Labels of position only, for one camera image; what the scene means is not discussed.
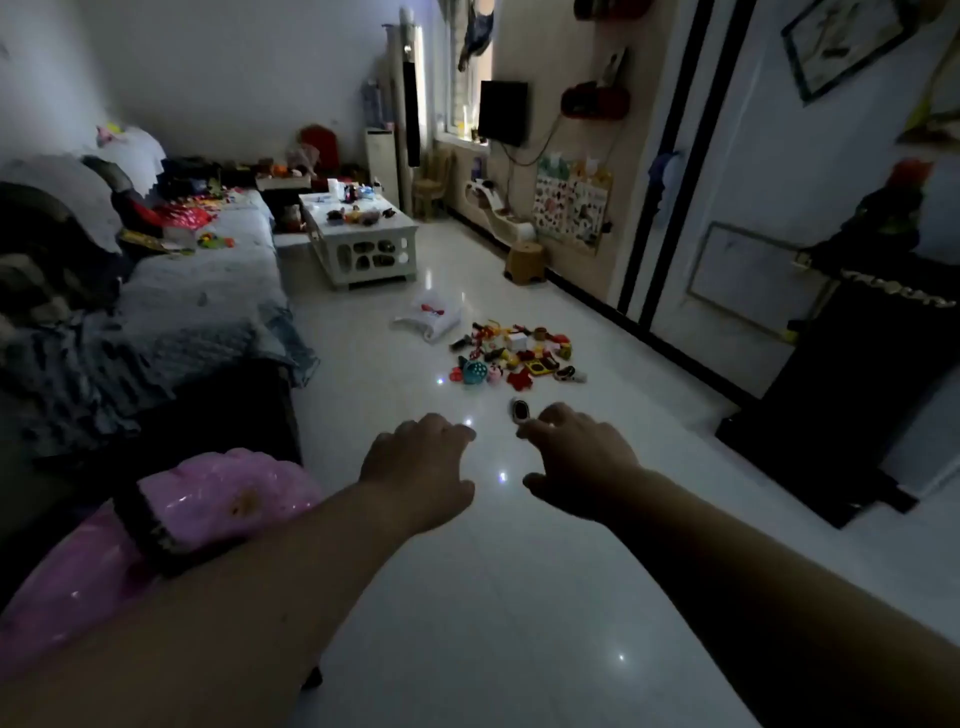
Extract black television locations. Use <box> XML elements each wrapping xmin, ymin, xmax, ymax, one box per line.
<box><xmin>477</xmin><ymin>80</ymin><xmax>530</xmax><ymax>148</ymax></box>

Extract person's right hand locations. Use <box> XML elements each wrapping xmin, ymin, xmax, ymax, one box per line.
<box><xmin>515</xmin><ymin>402</ymin><xmax>646</xmax><ymax>523</ymax></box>

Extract white narrow cabinet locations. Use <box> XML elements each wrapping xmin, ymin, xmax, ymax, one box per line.
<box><xmin>365</xmin><ymin>127</ymin><xmax>400</xmax><ymax>208</ymax></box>

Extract person's left forearm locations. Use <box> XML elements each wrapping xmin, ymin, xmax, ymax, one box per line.
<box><xmin>0</xmin><ymin>479</ymin><xmax>418</xmax><ymax>728</ymax></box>

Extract black bag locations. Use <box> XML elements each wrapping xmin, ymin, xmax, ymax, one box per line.
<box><xmin>161</xmin><ymin>155</ymin><xmax>223</xmax><ymax>200</ymax></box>

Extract white plastic bag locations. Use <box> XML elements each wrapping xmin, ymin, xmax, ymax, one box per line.
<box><xmin>393</xmin><ymin>288</ymin><xmax>463</xmax><ymax>344</ymax></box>

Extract white coffee table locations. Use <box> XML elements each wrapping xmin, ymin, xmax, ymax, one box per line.
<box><xmin>298</xmin><ymin>191</ymin><xmax>420</xmax><ymax>290</ymax></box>

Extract white floor air conditioner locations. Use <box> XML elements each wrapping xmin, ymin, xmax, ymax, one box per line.
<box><xmin>386</xmin><ymin>7</ymin><xmax>429</xmax><ymax>215</ymax></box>

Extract pink glossy inflatable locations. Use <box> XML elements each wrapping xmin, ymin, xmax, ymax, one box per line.
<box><xmin>0</xmin><ymin>448</ymin><xmax>324</xmax><ymax>676</ymax></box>

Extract red bag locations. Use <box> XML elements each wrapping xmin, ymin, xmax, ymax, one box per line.
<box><xmin>299</xmin><ymin>125</ymin><xmax>340</xmax><ymax>175</ymax></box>

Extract white framed wall panel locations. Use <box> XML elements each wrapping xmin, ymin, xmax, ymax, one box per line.
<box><xmin>688</xmin><ymin>222</ymin><xmax>815</xmax><ymax>339</ymax></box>

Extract hanging clothes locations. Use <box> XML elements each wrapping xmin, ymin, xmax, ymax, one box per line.
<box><xmin>458</xmin><ymin>0</ymin><xmax>496</xmax><ymax>73</ymax></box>

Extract person's right forearm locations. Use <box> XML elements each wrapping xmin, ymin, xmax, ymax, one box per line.
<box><xmin>599</xmin><ymin>468</ymin><xmax>960</xmax><ymax>728</ymax></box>

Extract brown plastic stool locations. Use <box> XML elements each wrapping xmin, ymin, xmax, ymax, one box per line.
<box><xmin>503</xmin><ymin>241</ymin><xmax>549</xmax><ymax>286</ymax></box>

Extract colourful wall chart poster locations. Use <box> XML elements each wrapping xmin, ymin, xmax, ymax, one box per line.
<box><xmin>532</xmin><ymin>168</ymin><xmax>575</xmax><ymax>241</ymax></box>
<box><xmin>566</xmin><ymin>176</ymin><xmax>613</xmax><ymax>253</ymax></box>

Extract pile of small colourful toys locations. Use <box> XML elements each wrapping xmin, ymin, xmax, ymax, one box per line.
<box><xmin>448</xmin><ymin>320</ymin><xmax>589</xmax><ymax>393</ymax></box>

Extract person's left hand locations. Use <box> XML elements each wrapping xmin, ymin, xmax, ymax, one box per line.
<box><xmin>358</xmin><ymin>412</ymin><xmax>478</xmax><ymax>538</ymax></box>

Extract red wall shelf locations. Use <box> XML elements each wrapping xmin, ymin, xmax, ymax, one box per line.
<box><xmin>560</xmin><ymin>82</ymin><xmax>631</xmax><ymax>121</ymax></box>
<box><xmin>573</xmin><ymin>0</ymin><xmax>654</xmax><ymax>22</ymax></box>

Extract flower decoration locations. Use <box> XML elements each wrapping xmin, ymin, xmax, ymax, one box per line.
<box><xmin>806</xmin><ymin>158</ymin><xmax>935</xmax><ymax>275</ymax></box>

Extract wooden chair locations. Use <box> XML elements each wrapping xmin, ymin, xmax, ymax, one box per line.
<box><xmin>412</xmin><ymin>146</ymin><xmax>455</xmax><ymax>221</ymax></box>

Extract black cabinet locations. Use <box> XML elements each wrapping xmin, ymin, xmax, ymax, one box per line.
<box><xmin>716</xmin><ymin>247</ymin><xmax>960</xmax><ymax>530</ymax></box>

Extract grey fabric sofa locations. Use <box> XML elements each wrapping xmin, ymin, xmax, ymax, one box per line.
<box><xmin>0</xmin><ymin>123</ymin><xmax>320</xmax><ymax>481</ymax></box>

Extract framed wall picture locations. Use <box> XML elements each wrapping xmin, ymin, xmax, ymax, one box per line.
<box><xmin>781</xmin><ymin>0</ymin><xmax>920</xmax><ymax>105</ymax></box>

